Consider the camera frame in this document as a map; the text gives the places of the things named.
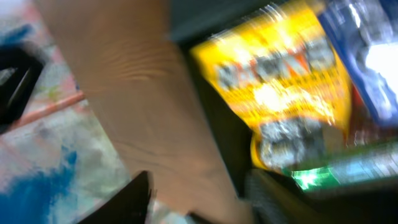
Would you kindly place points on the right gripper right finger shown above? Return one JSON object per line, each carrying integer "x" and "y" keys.
{"x": 277, "y": 199}

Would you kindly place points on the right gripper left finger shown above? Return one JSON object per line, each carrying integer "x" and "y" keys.
{"x": 129, "y": 206}

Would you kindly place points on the green candy bar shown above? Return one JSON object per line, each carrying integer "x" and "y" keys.
{"x": 358, "y": 165}

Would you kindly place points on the yellow candy bag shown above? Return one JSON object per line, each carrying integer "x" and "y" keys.
{"x": 279, "y": 73}

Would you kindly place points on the black gift box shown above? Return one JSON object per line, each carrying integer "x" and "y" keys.
{"x": 194, "y": 22}

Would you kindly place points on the dark blue Eclipse gum pack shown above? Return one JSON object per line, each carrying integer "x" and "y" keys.
{"x": 364, "y": 34}

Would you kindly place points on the red Hacks candy bag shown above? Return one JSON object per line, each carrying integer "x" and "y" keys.
{"x": 362, "y": 129}

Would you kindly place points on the colourful painted floor mat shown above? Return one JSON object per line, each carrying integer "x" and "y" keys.
{"x": 57, "y": 163}

